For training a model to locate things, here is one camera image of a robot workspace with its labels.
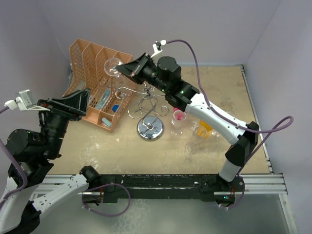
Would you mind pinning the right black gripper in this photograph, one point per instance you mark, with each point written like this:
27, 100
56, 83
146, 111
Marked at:
134, 69

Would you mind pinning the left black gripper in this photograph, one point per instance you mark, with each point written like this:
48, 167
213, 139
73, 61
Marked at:
73, 106

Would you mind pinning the clear wine glass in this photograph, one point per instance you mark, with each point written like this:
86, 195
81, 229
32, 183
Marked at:
176, 127
110, 67

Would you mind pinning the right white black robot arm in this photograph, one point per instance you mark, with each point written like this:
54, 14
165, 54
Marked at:
165, 75

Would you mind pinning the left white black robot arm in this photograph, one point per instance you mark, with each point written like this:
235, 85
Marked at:
32, 154

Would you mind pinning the chrome wine glass rack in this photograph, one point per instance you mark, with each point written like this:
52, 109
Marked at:
146, 110

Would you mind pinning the grey card in organizer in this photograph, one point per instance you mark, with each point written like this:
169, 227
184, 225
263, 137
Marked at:
80, 85

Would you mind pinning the teal scissors in organizer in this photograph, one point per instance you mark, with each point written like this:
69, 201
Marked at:
103, 98

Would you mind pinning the orange plastic file organizer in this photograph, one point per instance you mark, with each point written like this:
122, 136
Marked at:
87, 61

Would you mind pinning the light blue item in organizer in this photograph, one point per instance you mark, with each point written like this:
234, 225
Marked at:
106, 122

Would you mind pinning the blue eraser in organizer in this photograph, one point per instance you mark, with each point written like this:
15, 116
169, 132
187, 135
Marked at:
115, 108

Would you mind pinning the pink plastic goblet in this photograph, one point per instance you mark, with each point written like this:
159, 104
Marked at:
179, 115

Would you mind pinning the orange plastic goblet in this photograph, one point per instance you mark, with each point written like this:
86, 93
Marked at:
207, 126

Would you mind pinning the small clear glass orange inside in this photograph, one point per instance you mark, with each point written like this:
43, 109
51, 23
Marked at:
200, 132

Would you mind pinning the clear glass front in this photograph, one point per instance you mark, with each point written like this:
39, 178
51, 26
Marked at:
192, 148

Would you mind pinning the clear glass behind orange goblet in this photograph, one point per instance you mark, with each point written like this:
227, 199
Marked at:
215, 133

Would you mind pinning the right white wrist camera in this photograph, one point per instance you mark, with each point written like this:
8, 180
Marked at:
158, 49

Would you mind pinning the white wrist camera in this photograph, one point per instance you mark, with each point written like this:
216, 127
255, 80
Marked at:
24, 101
158, 49

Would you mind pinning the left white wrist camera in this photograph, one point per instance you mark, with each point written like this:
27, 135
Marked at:
24, 101

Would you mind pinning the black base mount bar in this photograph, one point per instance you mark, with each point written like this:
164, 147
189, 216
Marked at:
203, 187

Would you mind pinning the aluminium frame rails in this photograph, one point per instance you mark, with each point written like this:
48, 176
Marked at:
123, 152

